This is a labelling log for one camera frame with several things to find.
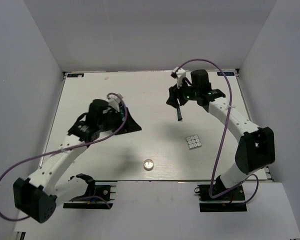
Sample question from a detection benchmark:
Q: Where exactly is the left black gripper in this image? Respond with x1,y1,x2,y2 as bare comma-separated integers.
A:
99,107,142,135

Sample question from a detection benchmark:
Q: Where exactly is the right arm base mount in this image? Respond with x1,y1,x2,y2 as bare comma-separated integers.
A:
194,184,247,213

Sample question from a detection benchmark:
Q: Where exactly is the black mascara tube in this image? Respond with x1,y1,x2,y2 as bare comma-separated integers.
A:
176,108,183,122

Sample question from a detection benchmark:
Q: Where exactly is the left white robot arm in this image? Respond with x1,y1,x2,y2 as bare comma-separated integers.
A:
13,99,142,223

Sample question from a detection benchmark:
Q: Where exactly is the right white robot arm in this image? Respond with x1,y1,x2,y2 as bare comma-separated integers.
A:
166,67,275,200

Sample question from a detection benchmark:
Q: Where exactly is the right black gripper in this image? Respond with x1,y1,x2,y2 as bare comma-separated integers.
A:
165,78,199,110

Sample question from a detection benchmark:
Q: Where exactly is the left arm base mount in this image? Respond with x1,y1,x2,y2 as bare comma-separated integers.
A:
63,173,117,210

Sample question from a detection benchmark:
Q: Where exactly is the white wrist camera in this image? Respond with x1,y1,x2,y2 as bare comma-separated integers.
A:
106,93,123,112
170,66,186,89

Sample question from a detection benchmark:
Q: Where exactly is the clear eyeshadow palette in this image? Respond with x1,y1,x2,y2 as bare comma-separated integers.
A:
185,134,202,150

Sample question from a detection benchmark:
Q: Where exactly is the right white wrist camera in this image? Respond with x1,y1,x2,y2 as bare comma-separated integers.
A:
170,66,186,89

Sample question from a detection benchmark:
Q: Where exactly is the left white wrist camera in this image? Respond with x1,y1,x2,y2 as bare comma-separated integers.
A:
106,93,123,112

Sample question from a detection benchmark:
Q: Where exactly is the small round cream jar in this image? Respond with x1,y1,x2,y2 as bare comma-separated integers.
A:
143,159,154,171

